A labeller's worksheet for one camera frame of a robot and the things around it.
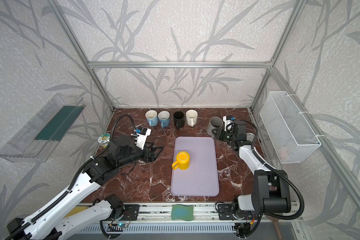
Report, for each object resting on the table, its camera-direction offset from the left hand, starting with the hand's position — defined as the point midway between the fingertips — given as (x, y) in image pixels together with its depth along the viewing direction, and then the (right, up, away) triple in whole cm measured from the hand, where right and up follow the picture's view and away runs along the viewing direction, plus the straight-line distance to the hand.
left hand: (160, 142), depth 69 cm
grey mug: (+29, +9, +20) cm, 36 cm away
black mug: (+6, +11, +34) cm, 36 cm away
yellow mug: (+10, -13, +14) cm, 22 cm away
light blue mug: (-14, +13, +38) cm, 43 cm away
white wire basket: (+55, +4, -8) cm, 56 cm away
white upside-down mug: (+15, +12, +33) cm, 38 cm away
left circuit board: (-23, -42, +3) cm, 48 cm away
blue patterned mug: (-5, +13, +35) cm, 38 cm away
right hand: (+28, +7, +19) cm, 34 cm away
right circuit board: (+39, -44, +5) cm, 59 cm away
